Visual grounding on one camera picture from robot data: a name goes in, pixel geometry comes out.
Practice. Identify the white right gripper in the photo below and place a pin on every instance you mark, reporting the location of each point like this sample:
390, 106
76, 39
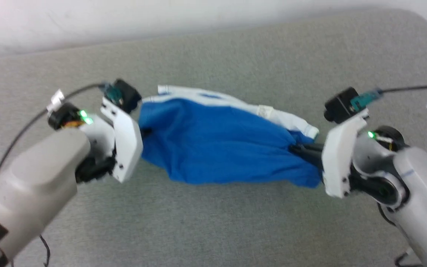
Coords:
337, 155

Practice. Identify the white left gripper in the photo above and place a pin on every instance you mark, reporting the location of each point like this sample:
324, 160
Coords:
126, 142

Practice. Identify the blue and white garment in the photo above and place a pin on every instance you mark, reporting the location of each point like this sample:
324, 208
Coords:
217, 144

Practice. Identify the grey-white left robot arm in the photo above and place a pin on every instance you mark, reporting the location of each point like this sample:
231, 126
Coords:
32, 185

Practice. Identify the grey-white right robot arm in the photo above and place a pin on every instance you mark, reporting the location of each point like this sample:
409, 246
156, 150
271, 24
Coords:
402, 185

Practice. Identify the grey fabric sofa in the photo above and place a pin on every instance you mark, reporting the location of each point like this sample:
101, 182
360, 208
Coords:
213, 226

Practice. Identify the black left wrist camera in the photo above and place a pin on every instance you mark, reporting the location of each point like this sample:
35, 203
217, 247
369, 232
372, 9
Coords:
127, 94

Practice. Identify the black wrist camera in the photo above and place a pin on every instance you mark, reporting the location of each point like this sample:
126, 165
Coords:
127, 94
339, 105

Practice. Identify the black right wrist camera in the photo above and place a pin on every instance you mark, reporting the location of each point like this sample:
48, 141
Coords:
339, 105

